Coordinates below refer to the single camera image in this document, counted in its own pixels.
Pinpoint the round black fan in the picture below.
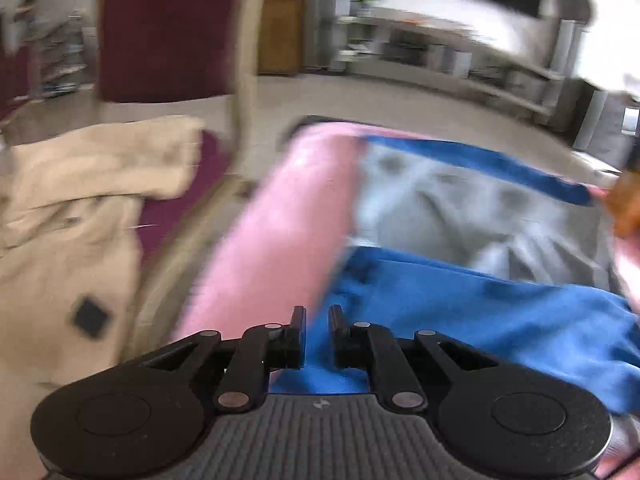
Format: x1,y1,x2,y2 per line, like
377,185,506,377
554,0,597,27

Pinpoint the blue grey jacket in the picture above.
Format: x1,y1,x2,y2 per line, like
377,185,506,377
272,135,640,417

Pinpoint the grey television stand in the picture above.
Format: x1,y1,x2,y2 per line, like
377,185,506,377
339,7,567,127

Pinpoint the maroon chair with gold frame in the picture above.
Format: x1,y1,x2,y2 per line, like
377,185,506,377
97,0,264,367

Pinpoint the beige coat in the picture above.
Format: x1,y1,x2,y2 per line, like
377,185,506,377
0,115,207,480

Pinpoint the pink blanket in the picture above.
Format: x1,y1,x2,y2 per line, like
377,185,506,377
172,122,640,347

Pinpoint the wooden cabinet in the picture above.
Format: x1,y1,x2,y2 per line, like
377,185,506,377
257,0,307,77

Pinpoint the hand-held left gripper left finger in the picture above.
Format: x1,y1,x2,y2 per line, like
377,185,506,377
137,306,307,415

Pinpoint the dark drawer cabinet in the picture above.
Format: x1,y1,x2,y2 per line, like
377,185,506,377
574,91,640,161

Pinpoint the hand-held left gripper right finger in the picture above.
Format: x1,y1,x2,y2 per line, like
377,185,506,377
328,305,501,415

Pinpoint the metal shoe rack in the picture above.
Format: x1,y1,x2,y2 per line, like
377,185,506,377
36,14,99,99

